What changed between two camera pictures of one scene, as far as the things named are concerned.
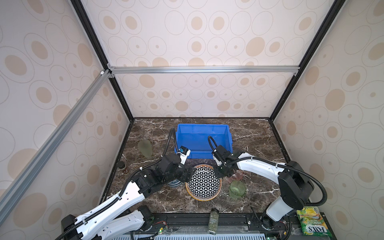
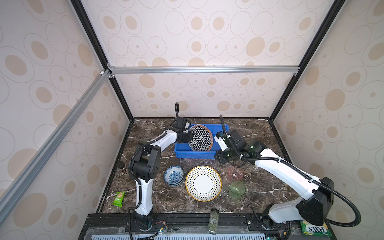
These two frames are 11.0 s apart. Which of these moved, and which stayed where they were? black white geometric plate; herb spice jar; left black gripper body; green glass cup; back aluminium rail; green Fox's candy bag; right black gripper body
Moved: black white geometric plate; right black gripper body; left black gripper body
Stayed: green Fox's candy bag; back aluminium rail; herb spice jar; green glass cup
